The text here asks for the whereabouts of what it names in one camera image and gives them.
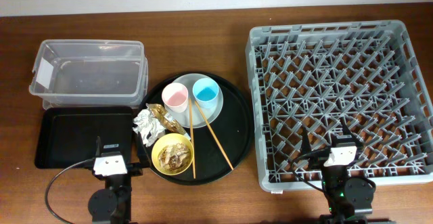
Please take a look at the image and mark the round black tray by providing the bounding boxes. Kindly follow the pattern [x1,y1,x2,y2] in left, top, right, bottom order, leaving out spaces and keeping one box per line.
[150,72,254,185]

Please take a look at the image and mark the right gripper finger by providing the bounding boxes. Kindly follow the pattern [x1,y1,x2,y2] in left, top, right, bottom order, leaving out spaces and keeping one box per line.
[300,127,311,155]
[340,118,363,146]

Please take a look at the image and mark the grey dishwasher rack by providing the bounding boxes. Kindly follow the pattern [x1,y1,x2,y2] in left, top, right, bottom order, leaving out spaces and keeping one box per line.
[246,20,432,194]

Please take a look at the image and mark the white napkin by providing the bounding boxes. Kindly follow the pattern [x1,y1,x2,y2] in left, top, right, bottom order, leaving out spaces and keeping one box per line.
[133,109,166,147]

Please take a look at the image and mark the clear plastic bin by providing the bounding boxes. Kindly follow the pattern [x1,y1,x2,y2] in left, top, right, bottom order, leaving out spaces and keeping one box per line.
[29,39,149,108]

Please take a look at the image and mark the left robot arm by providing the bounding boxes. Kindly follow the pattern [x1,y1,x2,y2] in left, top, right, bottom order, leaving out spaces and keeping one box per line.
[87,137,143,224]

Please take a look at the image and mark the pink cup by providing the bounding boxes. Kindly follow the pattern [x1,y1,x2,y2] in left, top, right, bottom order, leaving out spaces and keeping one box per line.
[162,83,189,113]

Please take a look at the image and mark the yellow bowl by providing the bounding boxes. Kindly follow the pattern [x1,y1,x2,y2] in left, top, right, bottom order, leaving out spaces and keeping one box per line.
[152,133,193,176]

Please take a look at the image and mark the wooden chopstick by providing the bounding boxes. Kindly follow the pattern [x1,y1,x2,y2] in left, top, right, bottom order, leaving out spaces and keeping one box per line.
[194,102,234,170]
[188,98,196,179]

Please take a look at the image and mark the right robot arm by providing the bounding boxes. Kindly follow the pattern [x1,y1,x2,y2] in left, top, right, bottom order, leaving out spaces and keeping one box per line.
[298,122,376,223]

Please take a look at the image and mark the white label on bin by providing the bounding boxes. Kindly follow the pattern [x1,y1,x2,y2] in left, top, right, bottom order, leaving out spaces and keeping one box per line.
[36,58,53,89]

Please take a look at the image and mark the blue cup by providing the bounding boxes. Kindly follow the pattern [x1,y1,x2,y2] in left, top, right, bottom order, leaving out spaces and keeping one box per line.
[193,78,219,108]

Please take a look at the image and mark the gold snack wrapper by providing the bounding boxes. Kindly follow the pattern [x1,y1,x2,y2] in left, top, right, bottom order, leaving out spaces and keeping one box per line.
[146,104,191,140]

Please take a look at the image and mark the food scraps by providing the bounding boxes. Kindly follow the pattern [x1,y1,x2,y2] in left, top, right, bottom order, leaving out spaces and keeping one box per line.
[158,143,191,173]

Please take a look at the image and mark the black rectangular tray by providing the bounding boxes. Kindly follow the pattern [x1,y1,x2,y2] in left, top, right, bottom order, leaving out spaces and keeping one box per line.
[35,106,133,169]

